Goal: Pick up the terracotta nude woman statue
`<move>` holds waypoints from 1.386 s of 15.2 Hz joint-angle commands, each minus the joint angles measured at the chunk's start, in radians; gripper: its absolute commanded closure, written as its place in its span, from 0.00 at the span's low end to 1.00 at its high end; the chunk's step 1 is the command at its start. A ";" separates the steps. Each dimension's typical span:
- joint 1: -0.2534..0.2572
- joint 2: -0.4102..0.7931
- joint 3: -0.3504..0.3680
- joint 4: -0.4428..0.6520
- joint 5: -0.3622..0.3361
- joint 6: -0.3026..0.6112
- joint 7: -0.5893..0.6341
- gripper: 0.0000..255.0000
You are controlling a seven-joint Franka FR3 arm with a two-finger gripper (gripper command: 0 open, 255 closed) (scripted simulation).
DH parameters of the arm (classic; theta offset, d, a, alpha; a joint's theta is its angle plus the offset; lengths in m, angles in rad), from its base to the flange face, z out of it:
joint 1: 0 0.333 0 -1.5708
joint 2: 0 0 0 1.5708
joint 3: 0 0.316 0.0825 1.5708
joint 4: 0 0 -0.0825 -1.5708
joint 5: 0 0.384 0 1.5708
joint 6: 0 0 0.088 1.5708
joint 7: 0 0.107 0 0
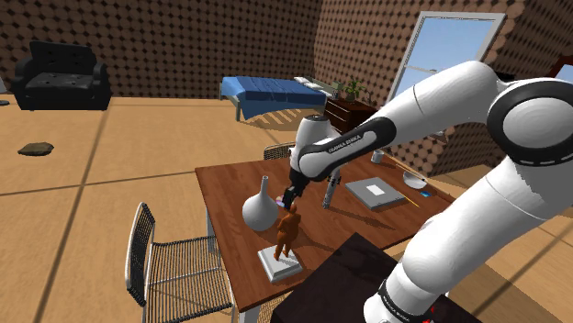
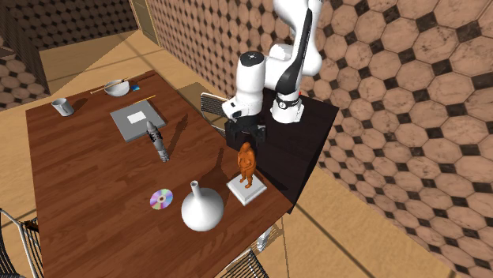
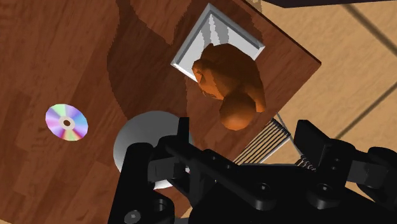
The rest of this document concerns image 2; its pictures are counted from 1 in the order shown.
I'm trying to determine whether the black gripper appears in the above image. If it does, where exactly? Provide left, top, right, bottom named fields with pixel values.
left=226, top=115, right=267, bottom=148

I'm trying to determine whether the orange figure on white base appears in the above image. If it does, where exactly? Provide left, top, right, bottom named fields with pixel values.
left=226, top=141, right=268, bottom=207

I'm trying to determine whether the black robot stand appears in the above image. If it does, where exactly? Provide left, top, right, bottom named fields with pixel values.
left=224, top=88, right=341, bottom=215

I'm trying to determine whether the white flask-shaped vase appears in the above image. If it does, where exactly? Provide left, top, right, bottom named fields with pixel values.
left=180, top=179, right=225, bottom=233

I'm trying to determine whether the grey toy rocket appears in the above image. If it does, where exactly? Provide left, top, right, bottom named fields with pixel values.
left=145, top=120, right=171, bottom=163

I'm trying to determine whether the shiny compact disc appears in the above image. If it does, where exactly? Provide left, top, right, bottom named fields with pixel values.
left=149, top=188, right=175, bottom=211

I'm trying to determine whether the grey flat book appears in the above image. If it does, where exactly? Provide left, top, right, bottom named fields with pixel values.
left=109, top=103, right=167, bottom=144

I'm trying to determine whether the white bowl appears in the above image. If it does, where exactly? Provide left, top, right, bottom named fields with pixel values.
left=103, top=79, right=130, bottom=98

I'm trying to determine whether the brown wooden table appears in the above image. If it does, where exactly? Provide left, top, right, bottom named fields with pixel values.
left=24, top=69, right=295, bottom=278

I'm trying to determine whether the olive door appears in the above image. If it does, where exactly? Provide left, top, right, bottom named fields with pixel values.
left=131, top=0, right=160, bottom=46

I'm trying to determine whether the grey mug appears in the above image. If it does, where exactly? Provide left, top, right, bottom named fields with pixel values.
left=51, top=98, right=75, bottom=118

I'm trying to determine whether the black wire chair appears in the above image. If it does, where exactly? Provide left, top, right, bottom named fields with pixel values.
left=224, top=226, right=275, bottom=278
left=199, top=92, right=231, bottom=137
left=0, top=208, right=44, bottom=278

